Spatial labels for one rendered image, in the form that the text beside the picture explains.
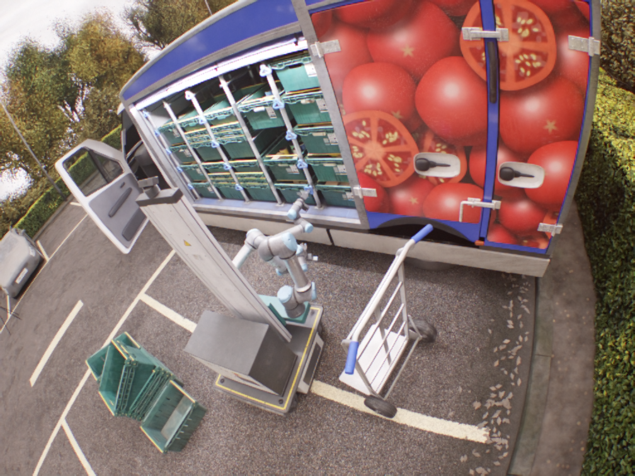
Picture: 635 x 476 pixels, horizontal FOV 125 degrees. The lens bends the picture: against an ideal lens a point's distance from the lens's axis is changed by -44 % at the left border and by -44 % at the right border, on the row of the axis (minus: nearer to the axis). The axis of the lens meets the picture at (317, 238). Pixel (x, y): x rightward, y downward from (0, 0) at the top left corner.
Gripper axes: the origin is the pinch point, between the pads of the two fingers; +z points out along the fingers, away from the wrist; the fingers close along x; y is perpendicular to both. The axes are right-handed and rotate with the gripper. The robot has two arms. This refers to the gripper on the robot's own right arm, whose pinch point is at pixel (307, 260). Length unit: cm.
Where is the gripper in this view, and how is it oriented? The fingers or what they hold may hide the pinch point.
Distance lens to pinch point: 232.5
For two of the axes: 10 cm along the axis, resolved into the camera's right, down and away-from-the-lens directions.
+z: 2.2, 3.3, 9.2
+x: 9.7, 0.2, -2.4
